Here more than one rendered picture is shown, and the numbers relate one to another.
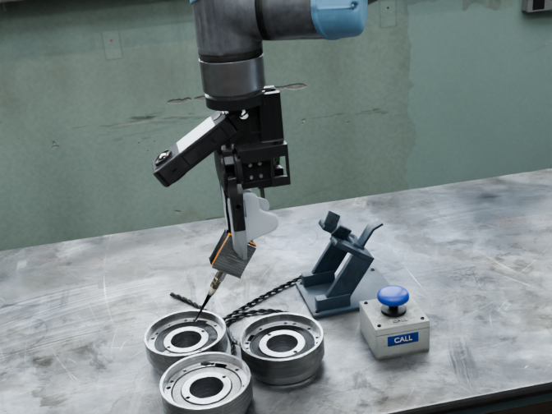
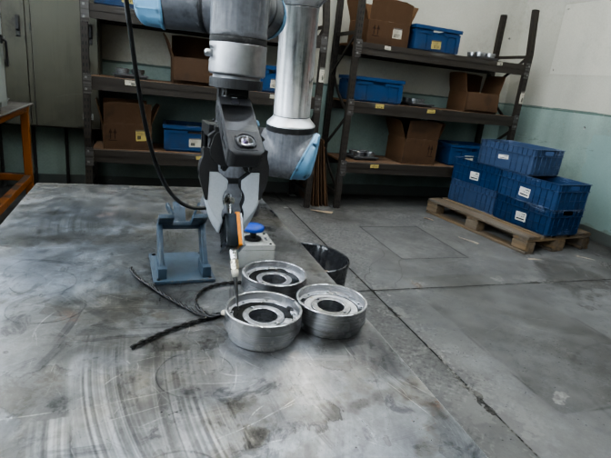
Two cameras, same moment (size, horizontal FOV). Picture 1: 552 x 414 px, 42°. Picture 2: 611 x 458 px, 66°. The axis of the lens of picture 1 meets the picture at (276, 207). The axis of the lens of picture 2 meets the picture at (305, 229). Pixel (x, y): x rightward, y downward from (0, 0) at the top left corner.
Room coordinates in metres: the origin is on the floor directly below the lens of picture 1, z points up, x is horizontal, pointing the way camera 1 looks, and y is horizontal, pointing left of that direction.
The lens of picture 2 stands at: (0.85, 0.71, 1.14)
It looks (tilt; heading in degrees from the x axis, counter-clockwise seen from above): 17 degrees down; 258
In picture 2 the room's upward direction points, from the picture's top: 6 degrees clockwise
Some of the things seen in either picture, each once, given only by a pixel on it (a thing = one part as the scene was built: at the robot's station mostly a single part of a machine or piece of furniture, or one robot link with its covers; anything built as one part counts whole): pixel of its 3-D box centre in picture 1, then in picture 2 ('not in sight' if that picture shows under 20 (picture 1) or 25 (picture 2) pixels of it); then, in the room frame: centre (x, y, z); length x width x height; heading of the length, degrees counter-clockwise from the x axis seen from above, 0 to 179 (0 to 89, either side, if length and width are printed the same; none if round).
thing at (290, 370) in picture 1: (282, 348); (274, 283); (0.75, 0.01, 0.82); 0.10 x 0.10 x 0.04
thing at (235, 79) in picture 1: (232, 75); (235, 62); (0.84, 0.04, 1.15); 0.08 x 0.08 x 0.05
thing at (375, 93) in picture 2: not in sight; (370, 89); (-0.56, -3.83, 1.11); 0.52 x 0.38 x 0.22; 8
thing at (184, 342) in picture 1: (186, 344); (263, 321); (0.78, 0.13, 0.82); 0.10 x 0.10 x 0.04
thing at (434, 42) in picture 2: not in sight; (426, 41); (-1.07, -3.91, 1.61); 0.52 x 0.38 x 0.22; 11
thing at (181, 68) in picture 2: not in sight; (195, 60); (1.07, -3.58, 1.19); 0.52 x 0.42 x 0.38; 8
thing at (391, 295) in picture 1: (393, 307); (253, 236); (0.78, -0.14, 0.85); 0.04 x 0.04 x 0.05
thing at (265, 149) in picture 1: (246, 140); (232, 124); (0.83, 0.03, 1.07); 0.09 x 0.08 x 0.12; 101
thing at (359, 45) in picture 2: not in sight; (424, 106); (-1.17, -3.92, 1.00); 1.92 x 0.57 x 2.00; 8
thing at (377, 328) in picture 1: (397, 324); (251, 248); (0.78, -0.14, 0.82); 0.08 x 0.07 x 0.05; 98
